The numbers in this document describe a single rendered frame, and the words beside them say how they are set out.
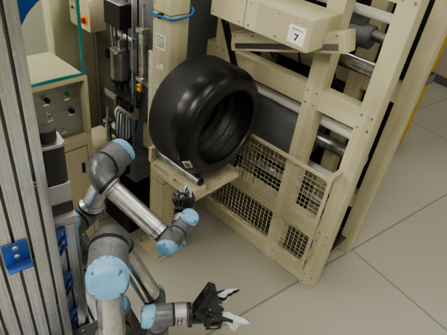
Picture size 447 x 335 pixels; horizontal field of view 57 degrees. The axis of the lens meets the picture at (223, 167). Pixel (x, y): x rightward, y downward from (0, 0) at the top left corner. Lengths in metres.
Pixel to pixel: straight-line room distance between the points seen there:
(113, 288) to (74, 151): 1.44
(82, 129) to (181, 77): 0.82
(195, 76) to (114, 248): 1.02
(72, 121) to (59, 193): 1.10
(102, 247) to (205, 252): 1.88
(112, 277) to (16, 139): 0.45
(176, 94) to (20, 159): 0.93
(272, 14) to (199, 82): 0.45
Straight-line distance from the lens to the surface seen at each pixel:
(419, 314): 3.24
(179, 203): 1.85
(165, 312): 1.45
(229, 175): 2.44
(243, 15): 2.14
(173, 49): 2.20
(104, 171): 1.61
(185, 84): 1.98
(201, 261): 3.01
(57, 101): 2.42
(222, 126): 2.48
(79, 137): 2.55
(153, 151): 2.37
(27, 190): 1.31
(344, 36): 2.00
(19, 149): 1.23
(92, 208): 1.97
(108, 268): 1.20
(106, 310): 1.36
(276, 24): 2.02
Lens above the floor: 2.27
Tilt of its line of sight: 36 degrees down
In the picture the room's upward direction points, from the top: 8 degrees clockwise
